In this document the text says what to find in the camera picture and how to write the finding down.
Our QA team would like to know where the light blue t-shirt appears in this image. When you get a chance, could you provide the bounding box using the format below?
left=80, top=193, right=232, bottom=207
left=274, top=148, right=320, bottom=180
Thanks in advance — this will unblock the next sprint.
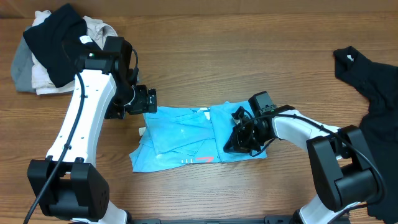
left=130, top=101, right=253, bottom=172

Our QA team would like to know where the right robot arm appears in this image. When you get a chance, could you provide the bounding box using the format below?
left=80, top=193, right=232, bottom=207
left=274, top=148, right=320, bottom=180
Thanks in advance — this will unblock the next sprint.
left=223, top=91, right=387, bottom=224

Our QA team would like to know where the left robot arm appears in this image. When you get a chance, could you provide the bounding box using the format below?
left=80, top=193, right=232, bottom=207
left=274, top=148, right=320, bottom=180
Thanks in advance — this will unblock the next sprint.
left=27, top=37, right=157, bottom=223

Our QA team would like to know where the small white paper tag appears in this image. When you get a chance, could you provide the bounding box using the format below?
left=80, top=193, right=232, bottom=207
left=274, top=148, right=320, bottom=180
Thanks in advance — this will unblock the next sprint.
left=139, top=127, right=146, bottom=136

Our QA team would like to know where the folded beige shirt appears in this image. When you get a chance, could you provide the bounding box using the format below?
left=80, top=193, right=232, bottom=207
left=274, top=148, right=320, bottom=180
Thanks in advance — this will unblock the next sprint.
left=32, top=16, right=118, bottom=95

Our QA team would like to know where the folded black shirt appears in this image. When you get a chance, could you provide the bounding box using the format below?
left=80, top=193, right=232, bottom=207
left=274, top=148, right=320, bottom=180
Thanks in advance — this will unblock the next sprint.
left=23, top=4, right=100, bottom=88

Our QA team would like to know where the folded grey garment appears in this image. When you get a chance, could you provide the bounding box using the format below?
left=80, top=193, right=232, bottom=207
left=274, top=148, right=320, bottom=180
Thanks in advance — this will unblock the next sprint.
left=11, top=37, right=36, bottom=93

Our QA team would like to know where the black shirt on right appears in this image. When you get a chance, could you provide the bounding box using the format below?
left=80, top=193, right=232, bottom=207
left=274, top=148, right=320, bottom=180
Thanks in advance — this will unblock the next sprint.
left=333, top=46, right=397, bottom=223

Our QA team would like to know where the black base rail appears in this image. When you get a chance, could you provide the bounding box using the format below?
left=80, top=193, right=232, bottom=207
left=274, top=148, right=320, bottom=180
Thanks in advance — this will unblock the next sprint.
left=127, top=215, right=295, bottom=224

